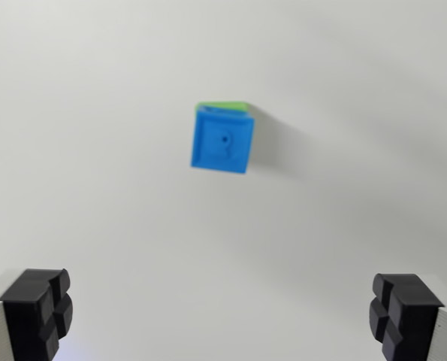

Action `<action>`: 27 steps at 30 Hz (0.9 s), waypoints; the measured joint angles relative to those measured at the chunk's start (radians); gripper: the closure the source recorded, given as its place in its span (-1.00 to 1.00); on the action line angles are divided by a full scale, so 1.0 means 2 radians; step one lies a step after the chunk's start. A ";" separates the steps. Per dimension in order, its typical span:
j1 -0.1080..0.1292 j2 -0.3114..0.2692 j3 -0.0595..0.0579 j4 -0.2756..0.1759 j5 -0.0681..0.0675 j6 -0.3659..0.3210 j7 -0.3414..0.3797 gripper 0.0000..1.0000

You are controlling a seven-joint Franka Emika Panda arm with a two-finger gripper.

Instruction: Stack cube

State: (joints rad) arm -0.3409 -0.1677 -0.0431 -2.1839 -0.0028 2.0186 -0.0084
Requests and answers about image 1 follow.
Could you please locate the black-tipped silver gripper right finger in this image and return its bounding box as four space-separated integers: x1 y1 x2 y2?
368 273 447 361

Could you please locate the black-tipped silver gripper left finger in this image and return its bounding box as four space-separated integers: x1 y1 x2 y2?
0 268 74 361

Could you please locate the blue soft cube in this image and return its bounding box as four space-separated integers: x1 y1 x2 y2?
190 105 256 176

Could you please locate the green soft cube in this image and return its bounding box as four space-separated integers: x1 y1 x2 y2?
195 100 252 114

